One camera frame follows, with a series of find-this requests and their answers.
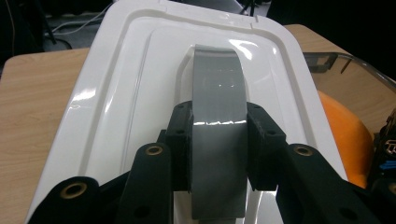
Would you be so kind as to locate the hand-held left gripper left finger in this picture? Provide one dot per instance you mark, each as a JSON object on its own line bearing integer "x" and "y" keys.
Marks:
{"x": 180, "y": 146}

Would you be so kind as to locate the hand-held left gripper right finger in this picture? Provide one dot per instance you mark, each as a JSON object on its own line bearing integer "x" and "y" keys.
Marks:
{"x": 264, "y": 149}

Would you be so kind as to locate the orange plush toy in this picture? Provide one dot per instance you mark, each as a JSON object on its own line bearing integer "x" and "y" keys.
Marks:
{"x": 345, "y": 137}

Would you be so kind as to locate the clear glass container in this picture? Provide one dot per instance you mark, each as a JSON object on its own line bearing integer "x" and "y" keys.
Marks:
{"x": 323, "y": 60}

